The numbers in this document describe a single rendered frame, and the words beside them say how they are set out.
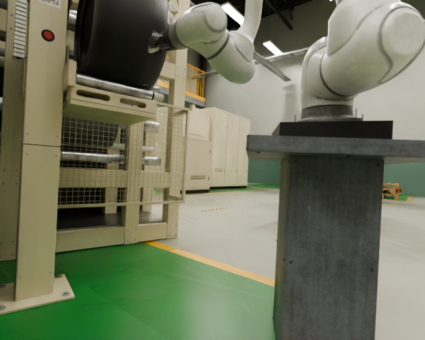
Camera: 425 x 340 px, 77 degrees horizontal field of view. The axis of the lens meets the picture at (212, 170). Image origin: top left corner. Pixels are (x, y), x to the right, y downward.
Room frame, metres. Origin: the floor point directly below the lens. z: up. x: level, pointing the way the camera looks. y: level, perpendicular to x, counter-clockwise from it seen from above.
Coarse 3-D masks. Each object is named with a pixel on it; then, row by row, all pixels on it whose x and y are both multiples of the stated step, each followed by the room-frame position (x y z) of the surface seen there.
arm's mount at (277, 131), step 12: (276, 132) 0.86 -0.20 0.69; (288, 132) 0.75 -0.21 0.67; (300, 132) 0.75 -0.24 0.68; (312, 132) 0.74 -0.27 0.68; (324, 132) 0.74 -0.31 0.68; (336, 132) 0.73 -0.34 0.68; (348, 132) 0.73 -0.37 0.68; (360, 132) 0.73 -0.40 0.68; (372, 132) 0.72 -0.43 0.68; (384, 132) 0.72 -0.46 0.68
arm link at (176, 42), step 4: (176, 20) 0.82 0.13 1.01; (172, 24) 0.83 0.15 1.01; (172, 28) 0.83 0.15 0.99; (172, 32) 0.83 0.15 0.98; (172, 36) 0.84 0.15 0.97; (176, 36) 0.82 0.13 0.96; (172, 40) 0.85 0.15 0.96; (176, 40) 0.83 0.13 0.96; (172, 44) 0.86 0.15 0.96; (176, 44) 0.85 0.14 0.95; (180, 44) 0.84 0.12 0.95; (180, 48) 0.87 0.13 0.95; (184, 48) 0.86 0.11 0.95
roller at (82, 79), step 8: (80, 80) 1.07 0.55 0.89; (88, 80) 1.09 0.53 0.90; (96, 80) 1.11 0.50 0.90; (104, 80) 1.13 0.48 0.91; (104, 88) 1.14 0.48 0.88; (112, 88) 1.15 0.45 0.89; (120, 88) 1.17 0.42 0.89; (128, 88) 1.19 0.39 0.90; (136, 88) 1.21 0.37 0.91; (136, 96) 1.23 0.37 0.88; (144, 96) 1.24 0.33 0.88; (152, 96) 1.26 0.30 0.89
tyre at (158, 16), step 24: (96, 0) 1.04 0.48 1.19; (120, 0) 1.02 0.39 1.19; (144, 0) 1.08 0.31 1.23; (96, 24) 1.04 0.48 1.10; (120, 24) 1.03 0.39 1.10; (144, 24) 1.09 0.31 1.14; (168, 24) 1.17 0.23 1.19; (96, 48) 1.06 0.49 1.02; (120, 48) 1.07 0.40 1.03; (144, 48) 1.12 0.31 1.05; (96, 72) 1.12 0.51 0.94; (120, 72) 1.14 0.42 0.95; (144, 72) 1.18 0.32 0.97
